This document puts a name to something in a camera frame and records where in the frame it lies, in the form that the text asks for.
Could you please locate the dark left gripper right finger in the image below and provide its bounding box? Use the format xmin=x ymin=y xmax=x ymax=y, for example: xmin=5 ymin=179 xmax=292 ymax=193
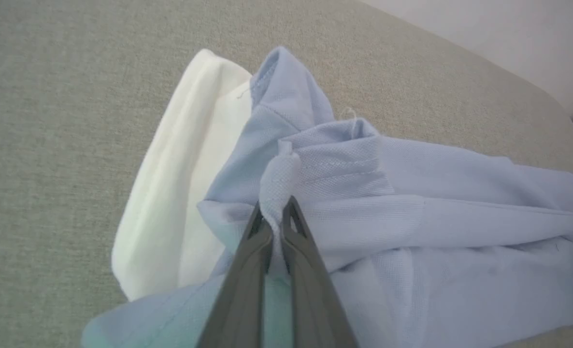
xmin=281 ymin=195 xmax=360 ymax=348

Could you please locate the grey-green fabric sofa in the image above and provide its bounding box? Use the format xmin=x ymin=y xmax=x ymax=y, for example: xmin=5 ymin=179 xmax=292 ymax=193
xmin=0 ymin=0 xmax=573 ymax=348

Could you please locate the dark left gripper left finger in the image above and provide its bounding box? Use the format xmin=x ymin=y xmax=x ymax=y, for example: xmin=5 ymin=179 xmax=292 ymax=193
xmin=197 ymin=202 xmax=274 ymax=348

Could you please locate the light blue white-collared polo shirt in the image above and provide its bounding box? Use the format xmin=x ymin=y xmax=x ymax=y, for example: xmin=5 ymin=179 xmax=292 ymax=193
xmin=81 ymin=46 xmax=573 ymax=348

